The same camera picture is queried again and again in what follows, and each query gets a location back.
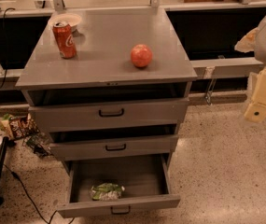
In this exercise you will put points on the brown snack bag on floor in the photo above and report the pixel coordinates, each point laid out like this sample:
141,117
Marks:
18,127

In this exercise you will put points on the white bowl on counter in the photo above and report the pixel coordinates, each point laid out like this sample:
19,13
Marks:
72,19

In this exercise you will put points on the red cola can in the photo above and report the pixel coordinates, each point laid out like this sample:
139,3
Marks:
64,39

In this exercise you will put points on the grey drawer cabinet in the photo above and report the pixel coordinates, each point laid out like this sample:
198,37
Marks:
102,70

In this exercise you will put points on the grey top drawer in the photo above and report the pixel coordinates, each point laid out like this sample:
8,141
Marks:
80,117

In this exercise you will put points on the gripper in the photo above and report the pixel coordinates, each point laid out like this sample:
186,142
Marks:
257,109

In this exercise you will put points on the red apple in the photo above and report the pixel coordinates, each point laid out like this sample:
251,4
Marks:
141,55

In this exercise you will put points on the grey open bottom drawer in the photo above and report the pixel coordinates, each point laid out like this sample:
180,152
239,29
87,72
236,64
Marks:
142,180

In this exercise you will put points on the metal bracket under rail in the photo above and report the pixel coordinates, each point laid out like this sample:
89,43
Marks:
209,91

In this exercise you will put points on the dark snack bag on floor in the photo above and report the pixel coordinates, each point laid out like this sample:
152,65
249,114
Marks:
39,144

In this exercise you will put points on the grey middle drawer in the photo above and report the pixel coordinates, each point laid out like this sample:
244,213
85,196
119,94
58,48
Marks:
111,148

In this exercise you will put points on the green jalapeno chip bag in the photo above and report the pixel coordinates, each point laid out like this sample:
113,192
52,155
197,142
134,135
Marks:
106,192

